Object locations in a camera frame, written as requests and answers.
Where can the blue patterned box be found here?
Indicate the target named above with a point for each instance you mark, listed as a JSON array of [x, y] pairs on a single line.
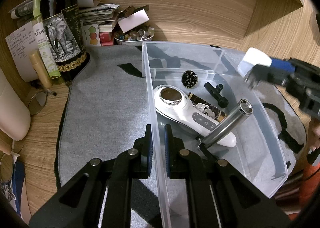
[[17, 185]]

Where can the person's right hand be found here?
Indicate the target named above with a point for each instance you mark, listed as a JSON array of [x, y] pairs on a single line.
[[315, 135]]

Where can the white cylinder device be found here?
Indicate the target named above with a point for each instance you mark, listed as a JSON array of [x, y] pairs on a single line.
[[12, 115]]

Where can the silver metal flashlight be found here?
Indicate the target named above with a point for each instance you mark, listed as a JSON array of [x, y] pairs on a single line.
[[225, 128]]

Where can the stack of books and papers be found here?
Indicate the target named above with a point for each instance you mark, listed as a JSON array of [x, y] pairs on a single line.
[[100, 14]]

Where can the white card box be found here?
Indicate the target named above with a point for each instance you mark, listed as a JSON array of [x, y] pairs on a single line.
[[132, 20]]

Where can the bunch of keys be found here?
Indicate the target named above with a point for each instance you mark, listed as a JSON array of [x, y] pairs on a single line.
[[207, 110]]

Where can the pile of coloured stones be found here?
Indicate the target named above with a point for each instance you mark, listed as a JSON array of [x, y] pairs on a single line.
[[130, 35]]

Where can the cream lip balm tube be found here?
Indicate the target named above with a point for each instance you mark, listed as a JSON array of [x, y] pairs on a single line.
[[41, 70]]

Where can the clear plastic box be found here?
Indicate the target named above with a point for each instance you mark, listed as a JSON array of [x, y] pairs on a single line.
[[262, 148]]

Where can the rolled newspaper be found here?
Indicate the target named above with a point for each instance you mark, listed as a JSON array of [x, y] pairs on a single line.
[[23, 9]]

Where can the dark wine bottle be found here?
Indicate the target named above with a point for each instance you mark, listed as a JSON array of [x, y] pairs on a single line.
[[62, 38]]

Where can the handwritten paper note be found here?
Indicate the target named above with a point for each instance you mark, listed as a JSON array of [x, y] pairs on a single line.
[[20, 48]]

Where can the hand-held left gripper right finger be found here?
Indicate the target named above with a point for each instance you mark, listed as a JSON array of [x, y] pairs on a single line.
[[167, 153]]

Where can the black clip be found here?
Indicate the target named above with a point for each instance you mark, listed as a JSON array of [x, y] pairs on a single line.
[[221, 100]]

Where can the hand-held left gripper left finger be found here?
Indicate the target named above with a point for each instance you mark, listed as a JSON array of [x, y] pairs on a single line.
[[150, 153]]

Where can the white ceramic bowl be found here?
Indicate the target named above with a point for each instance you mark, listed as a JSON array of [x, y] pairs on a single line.
[[132, 42]]

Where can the white plastic case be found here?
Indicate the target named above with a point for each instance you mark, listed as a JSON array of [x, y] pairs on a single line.
[[257, 57]]

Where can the fruit sticker card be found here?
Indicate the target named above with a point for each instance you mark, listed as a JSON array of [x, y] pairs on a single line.
[[92, 35]]

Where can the white handheld massager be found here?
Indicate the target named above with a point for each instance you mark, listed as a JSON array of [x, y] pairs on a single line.
[[195, 118]]

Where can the red box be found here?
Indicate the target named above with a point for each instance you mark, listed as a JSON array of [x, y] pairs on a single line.
[[106, 38]]

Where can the grey mat with black pattern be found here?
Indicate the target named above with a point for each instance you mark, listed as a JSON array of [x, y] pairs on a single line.
[[105, 108]]

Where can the round black dotted tin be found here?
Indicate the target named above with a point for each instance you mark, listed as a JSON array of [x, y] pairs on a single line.
[[189, 78]]

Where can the green spray bottle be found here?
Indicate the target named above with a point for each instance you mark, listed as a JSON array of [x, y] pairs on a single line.
[[46, 50]]

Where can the round metal-rimmed mirror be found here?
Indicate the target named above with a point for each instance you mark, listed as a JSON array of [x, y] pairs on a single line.
[[37, 103]]

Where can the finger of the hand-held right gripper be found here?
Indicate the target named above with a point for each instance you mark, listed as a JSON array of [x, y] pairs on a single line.
[[282, 65], [265, 76]]

